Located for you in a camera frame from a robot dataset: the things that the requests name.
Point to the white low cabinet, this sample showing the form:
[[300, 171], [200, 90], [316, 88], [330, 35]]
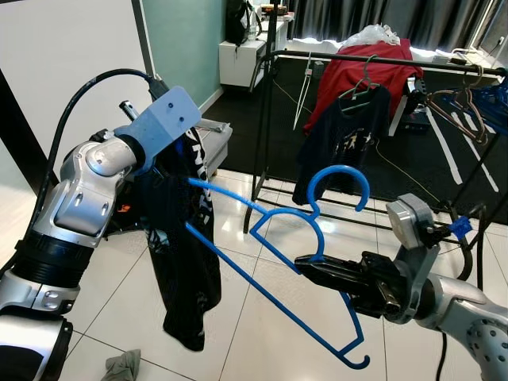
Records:
[[238, 67]]

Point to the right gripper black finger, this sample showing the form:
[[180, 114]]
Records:
[[345, 287], [333, 265]]

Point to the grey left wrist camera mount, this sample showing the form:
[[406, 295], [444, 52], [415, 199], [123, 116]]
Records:
[[163, 123]]

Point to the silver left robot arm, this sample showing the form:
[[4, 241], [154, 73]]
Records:
[[71, 198]]

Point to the white plastic bag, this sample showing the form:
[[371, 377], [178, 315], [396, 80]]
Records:
[[377, 36]]

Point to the flat silver device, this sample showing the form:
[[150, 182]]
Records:
[[213, 125]]

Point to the dark green hanger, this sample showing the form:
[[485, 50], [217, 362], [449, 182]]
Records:
[[361, 90]]

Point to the black metal clothes rack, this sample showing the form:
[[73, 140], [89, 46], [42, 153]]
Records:
[[429, 67]]

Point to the grey green cloth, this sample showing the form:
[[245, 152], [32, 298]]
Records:
[[123, 367]]

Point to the dark navy hanging shirt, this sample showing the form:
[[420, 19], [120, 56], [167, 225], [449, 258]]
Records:
[[341, 143]]

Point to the black bag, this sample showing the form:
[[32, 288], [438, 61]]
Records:
[[238, 20]]

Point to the brown wooden hanger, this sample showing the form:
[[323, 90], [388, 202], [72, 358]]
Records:
[[449, 90]]

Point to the grey upholstered ottoman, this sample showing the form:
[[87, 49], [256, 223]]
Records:
[[214, 151]]

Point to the dark striped curtain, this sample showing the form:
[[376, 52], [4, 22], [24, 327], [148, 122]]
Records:
[[413, 20]]

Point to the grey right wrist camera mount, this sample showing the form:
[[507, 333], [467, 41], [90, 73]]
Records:
[[409, 222]]

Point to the blue plastic hanger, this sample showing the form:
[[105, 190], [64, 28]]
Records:
[[337, 169]]

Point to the red draped garment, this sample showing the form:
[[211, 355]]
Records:
[[333, 75]]

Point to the black printed shirt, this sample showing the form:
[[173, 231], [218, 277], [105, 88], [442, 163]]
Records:
[[182, 278]]

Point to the thin white hanger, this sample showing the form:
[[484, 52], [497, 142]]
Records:
[[309, 71]]

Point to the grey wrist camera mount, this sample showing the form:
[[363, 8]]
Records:
[[409, 222], [163, 123]]

